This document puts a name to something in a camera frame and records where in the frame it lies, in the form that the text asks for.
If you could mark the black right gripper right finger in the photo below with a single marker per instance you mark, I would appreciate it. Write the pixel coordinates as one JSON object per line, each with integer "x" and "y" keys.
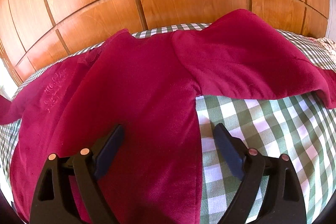
{"x": 283, "y": 200}

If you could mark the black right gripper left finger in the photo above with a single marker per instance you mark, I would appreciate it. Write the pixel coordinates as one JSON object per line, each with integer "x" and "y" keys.
{"x": 53, "y": 200}

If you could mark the crimson red fleece garment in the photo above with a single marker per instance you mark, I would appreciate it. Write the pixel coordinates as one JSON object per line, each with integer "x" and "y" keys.
{"x": 149, "y": 86}

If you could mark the floral patterned pillow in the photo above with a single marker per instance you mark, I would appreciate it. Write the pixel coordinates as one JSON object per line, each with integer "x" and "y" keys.
{"x": 328, "y": 45}

